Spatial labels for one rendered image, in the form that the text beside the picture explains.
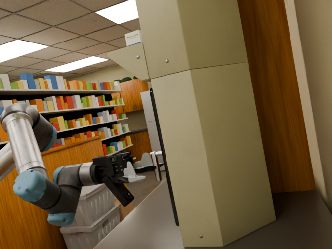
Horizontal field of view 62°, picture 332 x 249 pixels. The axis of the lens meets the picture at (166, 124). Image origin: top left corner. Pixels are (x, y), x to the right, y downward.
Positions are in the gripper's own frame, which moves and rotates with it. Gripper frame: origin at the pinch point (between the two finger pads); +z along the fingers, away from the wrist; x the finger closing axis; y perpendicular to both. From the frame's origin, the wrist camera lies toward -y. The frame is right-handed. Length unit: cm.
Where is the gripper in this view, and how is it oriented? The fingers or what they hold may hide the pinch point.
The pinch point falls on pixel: (156, 172)
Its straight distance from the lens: 82.7
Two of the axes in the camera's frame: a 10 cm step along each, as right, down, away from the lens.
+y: -1.9, -9.8, -0.5
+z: 9.3, -1.7, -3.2
